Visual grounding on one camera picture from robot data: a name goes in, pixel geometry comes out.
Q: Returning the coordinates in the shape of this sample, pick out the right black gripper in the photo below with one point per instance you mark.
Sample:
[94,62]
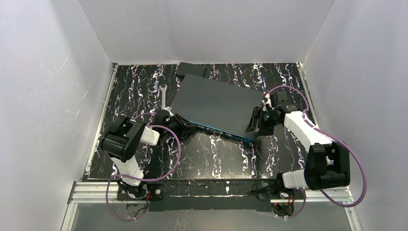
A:
[259,120]

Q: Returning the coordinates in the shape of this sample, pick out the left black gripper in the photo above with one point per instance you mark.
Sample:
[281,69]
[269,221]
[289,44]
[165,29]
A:
[178,123]

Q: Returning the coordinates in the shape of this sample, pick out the large dark network switch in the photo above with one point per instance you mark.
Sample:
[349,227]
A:
[215,106]

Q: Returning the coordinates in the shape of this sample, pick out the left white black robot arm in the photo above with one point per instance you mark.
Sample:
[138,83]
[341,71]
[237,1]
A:
[124,135]

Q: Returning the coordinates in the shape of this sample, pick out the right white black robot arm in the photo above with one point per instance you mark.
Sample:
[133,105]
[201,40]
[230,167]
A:
[327,163]

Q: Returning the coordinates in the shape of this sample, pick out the silver open-end wrench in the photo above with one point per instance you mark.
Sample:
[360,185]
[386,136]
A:
[163,89]

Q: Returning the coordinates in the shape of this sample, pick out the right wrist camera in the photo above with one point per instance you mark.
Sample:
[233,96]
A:
[280,100]

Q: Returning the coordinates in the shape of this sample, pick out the small black switch box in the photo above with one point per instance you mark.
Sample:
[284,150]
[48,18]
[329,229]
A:
[192,69]

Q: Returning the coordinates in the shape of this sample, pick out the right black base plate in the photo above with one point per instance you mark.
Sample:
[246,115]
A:
[268,190]

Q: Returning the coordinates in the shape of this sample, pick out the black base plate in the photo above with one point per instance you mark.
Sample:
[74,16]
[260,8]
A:
[268,190]
[145,191]

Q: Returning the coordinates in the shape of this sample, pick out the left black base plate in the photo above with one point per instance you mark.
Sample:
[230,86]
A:
[145,191]

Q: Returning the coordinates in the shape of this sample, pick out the aluminium front rail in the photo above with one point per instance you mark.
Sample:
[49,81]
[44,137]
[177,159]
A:
[100,192]

